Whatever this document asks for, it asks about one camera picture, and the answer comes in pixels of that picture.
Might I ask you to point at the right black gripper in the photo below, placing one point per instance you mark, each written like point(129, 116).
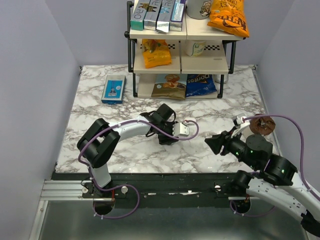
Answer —
point(215, 141)

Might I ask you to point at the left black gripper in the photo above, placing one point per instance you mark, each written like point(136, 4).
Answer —
point(169, 140)

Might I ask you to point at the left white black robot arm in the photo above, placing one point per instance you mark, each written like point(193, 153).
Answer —
point(98, 143)

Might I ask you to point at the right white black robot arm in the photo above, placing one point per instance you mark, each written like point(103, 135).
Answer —
point(274, 179)

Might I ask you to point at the blue Doritos bag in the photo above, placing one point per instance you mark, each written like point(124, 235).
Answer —
point(199, 85)

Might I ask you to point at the brown snack bag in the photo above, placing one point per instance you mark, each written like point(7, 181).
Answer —
point(171, 86)

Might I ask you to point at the beige black three-tier shelf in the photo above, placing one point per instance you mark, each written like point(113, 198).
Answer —
point(218, 57)

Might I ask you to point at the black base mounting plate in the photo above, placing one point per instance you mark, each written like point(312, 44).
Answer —
point(160, 190)

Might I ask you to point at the white yogurt cup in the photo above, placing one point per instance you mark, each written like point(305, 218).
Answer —
point(194, 48)

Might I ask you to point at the orange snack bag middle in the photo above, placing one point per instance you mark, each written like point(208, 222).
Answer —
point(156, 53)

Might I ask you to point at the blue flat product box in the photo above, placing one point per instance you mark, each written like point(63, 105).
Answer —
point(114, 89)

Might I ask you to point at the purple blue toothpaste box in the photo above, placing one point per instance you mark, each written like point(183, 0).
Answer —
point(177, 16)

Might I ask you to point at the white printed mug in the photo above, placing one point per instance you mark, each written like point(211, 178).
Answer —
point(198, 9)

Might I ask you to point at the orange chip bag top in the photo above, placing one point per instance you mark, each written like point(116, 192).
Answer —
point(229, 16)

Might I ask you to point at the teal toothpaste box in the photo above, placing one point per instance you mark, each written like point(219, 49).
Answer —
point(138, 15)

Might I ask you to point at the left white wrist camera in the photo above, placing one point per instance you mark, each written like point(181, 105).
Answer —
point(180, 130)

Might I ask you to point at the aluminium rail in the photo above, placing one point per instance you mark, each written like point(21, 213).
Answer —
point(66, 190)

